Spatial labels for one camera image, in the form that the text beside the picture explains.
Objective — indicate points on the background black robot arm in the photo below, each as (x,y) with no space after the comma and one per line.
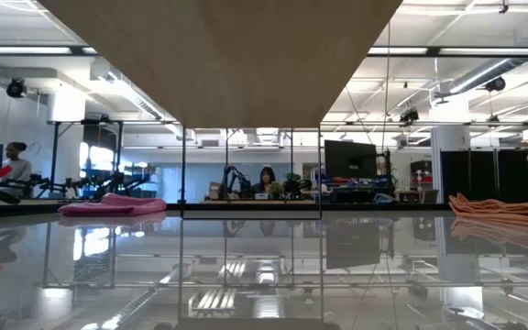
(21,183)
(236,181)
(108,183)

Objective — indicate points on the seated person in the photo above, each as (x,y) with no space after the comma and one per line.
(266,179)

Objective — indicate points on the small potted plant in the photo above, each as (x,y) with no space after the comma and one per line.
(277,189)

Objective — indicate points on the dark leafy potted plant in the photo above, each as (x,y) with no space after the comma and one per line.
(293,184)

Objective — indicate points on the black computer monitor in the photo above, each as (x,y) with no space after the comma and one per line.
(350,160)

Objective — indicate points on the pink folded cloth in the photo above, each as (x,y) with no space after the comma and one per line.
(113,206)

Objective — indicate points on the black room partition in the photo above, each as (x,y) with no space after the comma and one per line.
(498,176)

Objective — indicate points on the orange folded cloth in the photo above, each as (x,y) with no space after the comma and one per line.
(502,211)

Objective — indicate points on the ceiling mounted black camera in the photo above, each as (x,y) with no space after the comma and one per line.
(410,115)

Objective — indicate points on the black metal frame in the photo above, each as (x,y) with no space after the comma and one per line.
(54,156)

